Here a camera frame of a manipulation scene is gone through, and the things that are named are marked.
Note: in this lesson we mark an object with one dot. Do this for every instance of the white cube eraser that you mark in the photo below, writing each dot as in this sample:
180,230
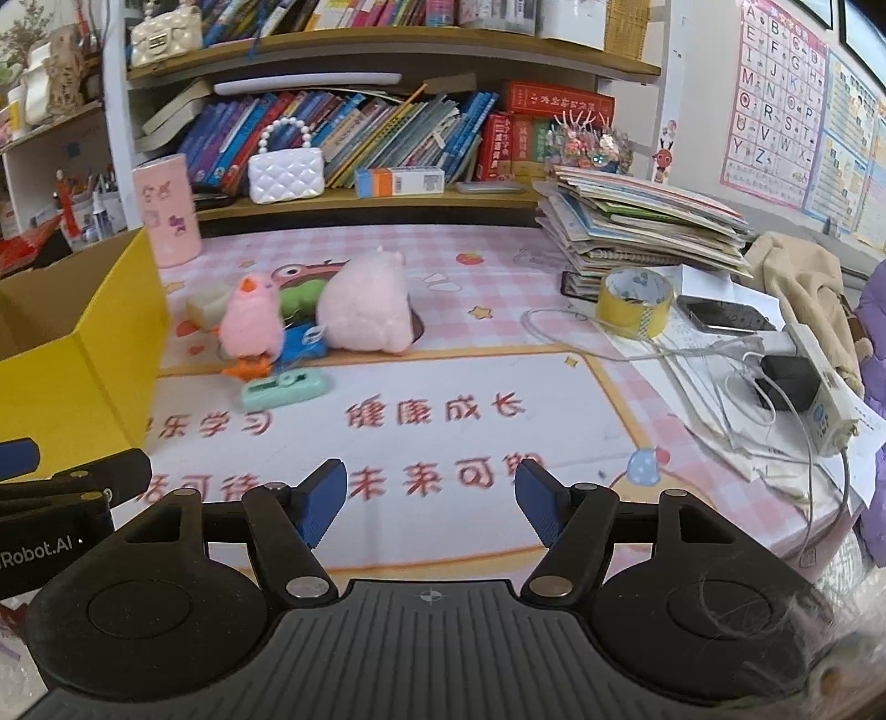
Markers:
206,307

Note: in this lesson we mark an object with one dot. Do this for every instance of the row of books on shelf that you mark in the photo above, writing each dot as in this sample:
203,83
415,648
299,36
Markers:
311,15

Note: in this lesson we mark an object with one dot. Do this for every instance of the yellow cardboard box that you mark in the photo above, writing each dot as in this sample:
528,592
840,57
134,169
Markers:
76,353

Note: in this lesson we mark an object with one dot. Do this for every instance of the purple garment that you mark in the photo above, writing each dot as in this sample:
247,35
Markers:
873,311

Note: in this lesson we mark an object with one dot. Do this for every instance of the carved wooden ornament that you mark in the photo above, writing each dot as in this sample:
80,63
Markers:
66,69

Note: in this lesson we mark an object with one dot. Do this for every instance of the pink cylinder holder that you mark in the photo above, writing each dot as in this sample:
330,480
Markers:
167,211

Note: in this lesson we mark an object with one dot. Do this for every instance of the wooden bookshelf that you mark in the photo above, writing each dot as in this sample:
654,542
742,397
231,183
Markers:
387,59

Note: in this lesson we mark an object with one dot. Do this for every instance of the stack of booklets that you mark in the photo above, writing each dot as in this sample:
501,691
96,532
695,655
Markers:
637,221

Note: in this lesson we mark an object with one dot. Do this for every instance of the white flat folder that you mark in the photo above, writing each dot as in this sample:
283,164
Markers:
304,84

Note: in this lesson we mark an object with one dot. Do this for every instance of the white power strip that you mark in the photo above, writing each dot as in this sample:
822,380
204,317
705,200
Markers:
827,401

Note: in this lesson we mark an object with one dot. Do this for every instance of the yellow tape roll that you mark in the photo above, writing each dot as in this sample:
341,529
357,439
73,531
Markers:
633,308

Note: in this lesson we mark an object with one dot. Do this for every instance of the pink printed desk mat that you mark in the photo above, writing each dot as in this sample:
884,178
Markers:
484,360

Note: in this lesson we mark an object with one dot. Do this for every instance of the cream quilted handbag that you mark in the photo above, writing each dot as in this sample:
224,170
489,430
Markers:
166,38

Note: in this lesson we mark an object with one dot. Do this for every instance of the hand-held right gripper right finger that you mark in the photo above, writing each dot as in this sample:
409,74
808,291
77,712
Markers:
538,502

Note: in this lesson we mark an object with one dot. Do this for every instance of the row of colourful books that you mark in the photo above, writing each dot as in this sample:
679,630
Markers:
360,131

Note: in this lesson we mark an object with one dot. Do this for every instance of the small staples box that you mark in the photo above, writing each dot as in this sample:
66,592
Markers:
303,344

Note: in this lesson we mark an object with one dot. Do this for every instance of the pink pig plush toy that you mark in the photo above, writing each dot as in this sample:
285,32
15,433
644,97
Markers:
363,304

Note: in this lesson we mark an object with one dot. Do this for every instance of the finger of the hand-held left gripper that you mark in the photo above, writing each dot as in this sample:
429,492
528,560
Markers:
114,474
17,460

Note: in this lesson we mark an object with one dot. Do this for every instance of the pink chick plush toy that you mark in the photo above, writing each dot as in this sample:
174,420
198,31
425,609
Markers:
250,322

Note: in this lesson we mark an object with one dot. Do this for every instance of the green dumbbell toy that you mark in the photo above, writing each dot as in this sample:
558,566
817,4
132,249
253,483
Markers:
299,296

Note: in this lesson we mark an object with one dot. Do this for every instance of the pen holder with pens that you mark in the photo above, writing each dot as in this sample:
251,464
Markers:
90,208

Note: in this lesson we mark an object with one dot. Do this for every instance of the red patterned paper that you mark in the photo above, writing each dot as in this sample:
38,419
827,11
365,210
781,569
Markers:
28,246

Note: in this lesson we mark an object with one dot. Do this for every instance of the red boxed book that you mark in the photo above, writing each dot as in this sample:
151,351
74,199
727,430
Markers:
557,100

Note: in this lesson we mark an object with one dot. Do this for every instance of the orange and white medicine box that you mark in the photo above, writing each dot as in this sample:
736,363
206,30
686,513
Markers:
398,181

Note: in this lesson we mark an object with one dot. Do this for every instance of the colourful chart wall poster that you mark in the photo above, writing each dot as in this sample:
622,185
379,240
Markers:
848,152

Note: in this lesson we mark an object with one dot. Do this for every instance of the alphabet wall poster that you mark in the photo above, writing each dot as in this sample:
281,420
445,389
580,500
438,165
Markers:
772,111

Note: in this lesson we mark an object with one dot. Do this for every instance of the grey flat case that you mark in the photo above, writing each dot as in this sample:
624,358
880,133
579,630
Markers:
490,187

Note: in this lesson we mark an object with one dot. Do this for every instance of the mint green stapler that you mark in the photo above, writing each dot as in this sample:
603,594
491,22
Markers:
284,388

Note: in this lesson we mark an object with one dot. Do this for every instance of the black charger plug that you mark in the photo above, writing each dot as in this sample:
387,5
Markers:
789,381

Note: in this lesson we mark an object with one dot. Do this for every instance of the white quilted pearl handbag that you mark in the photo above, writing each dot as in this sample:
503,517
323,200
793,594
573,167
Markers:
285,176

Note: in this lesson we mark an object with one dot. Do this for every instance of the beige fleece garment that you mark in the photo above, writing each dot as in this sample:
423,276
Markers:
803,291

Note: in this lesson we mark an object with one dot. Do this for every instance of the thick white books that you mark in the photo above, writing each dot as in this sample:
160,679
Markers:
176,111

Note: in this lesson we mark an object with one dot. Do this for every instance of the deer wall sticker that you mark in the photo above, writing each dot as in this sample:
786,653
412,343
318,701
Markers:
664,156

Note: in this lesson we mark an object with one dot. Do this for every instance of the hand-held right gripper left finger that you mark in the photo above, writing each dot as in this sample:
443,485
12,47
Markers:
324,504

